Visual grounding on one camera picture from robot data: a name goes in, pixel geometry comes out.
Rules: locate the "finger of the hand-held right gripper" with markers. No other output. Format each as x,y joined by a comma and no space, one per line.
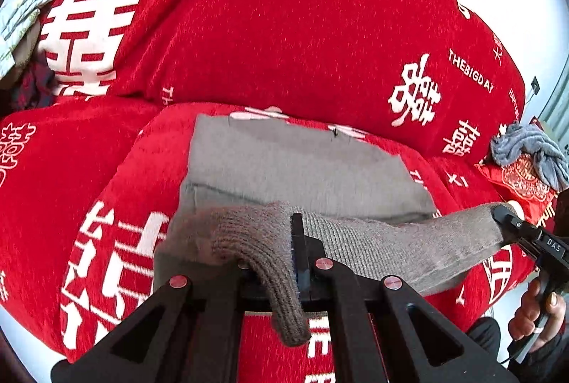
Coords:
511,218

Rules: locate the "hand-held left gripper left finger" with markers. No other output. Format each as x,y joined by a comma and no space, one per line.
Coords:
213,320

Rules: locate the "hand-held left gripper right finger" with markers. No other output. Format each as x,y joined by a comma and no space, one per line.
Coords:
298,276

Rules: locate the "grey knit sweater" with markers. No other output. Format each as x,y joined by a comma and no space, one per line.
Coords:
302,169

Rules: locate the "person's right forearm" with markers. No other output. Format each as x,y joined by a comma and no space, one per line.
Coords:
549,358

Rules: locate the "person's right hand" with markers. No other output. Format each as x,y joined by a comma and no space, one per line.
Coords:
527,312

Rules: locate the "red embroidered cushion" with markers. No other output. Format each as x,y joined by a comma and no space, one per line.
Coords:
520,183

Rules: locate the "grey-blue towel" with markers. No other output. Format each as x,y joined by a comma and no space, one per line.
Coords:
524,143

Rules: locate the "red printed sofa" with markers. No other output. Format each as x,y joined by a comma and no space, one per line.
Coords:
266,45

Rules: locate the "dark plaid cloth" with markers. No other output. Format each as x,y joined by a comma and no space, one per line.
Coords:
38,87

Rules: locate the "brown garment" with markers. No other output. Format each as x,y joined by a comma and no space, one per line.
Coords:
26,47

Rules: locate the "pale grey crumpled garment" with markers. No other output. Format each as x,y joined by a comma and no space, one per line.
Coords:
22,14

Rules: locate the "wall socket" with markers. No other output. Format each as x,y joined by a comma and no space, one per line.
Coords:
535,85

